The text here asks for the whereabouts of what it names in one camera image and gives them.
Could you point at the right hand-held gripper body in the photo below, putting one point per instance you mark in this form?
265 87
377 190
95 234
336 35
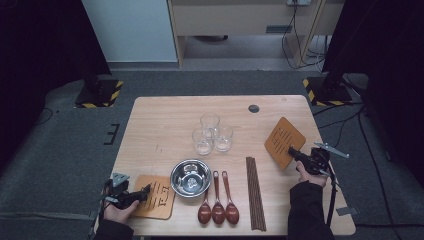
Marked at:
316 161

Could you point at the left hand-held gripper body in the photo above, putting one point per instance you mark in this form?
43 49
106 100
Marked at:
118 195

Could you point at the square wooden coaster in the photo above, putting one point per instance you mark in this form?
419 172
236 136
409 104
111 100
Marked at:
160 203
283 140

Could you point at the stainless steel bowl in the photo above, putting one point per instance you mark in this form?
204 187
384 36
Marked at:
190 178

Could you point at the red-brown wooden spoon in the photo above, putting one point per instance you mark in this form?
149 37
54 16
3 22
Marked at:
204 212
232 212
218 212

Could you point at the person's right hand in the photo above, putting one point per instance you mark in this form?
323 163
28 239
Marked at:
308 176

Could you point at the person's left hand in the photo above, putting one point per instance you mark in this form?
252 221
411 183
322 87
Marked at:
120 215

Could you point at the bundle of wooden chopsticks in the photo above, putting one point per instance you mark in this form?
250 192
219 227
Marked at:
255 195

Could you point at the short grey tape piece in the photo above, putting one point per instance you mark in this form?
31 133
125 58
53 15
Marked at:
347 211

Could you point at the grey round table grommet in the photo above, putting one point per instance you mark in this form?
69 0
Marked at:
253 108

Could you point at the black stand base striped edge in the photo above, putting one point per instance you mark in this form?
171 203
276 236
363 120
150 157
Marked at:
328 91
100 95

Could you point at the clear glass cup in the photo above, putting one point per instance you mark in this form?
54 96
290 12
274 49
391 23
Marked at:
223 139
210 120
202 142

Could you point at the long grey floor tape strip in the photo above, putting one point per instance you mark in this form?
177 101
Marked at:
46 216

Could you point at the black curtain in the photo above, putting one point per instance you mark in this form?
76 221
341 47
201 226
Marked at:
393 66
40 50

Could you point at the light wooden desk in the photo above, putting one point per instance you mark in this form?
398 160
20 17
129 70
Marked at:
233 20

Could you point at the white power strip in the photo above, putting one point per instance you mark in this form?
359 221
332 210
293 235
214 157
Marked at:
299 2

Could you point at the white cabinet panel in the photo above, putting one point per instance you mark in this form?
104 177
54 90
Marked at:
130 30

